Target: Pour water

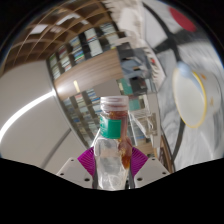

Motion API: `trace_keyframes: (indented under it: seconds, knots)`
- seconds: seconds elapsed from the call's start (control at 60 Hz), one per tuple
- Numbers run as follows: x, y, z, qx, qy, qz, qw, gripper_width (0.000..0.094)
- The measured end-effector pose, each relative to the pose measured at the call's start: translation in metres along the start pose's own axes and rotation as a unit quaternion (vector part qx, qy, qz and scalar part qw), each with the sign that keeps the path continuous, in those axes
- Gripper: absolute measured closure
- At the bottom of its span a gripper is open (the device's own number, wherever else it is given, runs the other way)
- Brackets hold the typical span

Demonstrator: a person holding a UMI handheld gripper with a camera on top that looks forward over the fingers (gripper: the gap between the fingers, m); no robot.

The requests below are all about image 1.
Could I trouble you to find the wooden cubby shelf unit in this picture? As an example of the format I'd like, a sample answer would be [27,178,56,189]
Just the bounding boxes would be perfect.
[4,0,111,69]

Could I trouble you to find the flat round red coaster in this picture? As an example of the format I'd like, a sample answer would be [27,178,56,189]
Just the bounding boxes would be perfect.
[168,6,198,33]

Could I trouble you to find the white ramp building model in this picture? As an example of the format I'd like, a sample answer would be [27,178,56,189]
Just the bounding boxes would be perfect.
[128,106,158,138]

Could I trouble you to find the dark grey building model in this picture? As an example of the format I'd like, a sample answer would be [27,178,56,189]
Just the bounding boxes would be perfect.
[116,43,158,95]

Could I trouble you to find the ceiling light strips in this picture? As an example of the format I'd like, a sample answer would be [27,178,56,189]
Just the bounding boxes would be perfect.
[0,89,57,144]

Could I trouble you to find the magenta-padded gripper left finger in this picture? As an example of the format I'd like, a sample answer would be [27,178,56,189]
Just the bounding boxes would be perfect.
[55,146,98,190]

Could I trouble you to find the white cup with yellow rim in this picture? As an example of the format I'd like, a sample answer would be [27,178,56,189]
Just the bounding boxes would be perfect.
[172,61,223,129]

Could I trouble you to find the clear bottle with green label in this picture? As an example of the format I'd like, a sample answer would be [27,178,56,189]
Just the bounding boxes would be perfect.
[92,95,134,191]

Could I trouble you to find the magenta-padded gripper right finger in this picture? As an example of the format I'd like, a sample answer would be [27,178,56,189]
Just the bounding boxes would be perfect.
[127,146,171,190]

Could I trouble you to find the tall bookshelf wall with books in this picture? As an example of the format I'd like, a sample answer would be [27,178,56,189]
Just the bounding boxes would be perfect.
[46,21,161,158]

